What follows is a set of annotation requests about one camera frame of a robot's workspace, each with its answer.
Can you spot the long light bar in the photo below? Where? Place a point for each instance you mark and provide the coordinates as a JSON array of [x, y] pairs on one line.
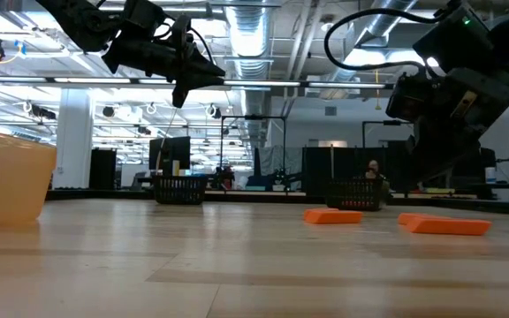
[[82, 81]]

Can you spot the grey cover sheet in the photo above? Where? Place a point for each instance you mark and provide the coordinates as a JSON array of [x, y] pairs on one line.
[[285, 161]]

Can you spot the translucent orange plastic bin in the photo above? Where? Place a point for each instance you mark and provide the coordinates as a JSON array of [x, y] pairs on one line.
[[7, 185]]

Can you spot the black partition panel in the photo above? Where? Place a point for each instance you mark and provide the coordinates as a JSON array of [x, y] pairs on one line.
[[347, 163]]

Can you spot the black cabinet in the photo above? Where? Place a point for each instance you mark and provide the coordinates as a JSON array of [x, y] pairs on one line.
[[103, 170]]

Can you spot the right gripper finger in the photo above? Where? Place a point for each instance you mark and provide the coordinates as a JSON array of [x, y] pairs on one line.
[[462, 156], [424, 154]]

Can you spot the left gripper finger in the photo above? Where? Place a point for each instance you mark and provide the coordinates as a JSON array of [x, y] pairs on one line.
[[199, 62], [206, 78]]

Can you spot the black stand frame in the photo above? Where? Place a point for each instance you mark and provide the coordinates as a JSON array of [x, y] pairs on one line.
[[254, 117]]

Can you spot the black plastic mesh basket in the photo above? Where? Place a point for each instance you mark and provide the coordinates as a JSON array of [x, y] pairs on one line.
[[179, 192], [354, 190]]

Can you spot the black computer monitor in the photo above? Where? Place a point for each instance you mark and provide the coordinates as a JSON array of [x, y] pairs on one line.
[[170, 154]]

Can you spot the person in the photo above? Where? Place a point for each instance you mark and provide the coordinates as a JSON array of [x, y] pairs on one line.
[[374, 168]]

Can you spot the white column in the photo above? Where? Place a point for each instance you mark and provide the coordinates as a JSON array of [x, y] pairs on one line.
[[73, 141]]

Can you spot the silver ventilation duct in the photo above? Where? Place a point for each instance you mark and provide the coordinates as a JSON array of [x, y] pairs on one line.
[[249, 35], [385, 26]]

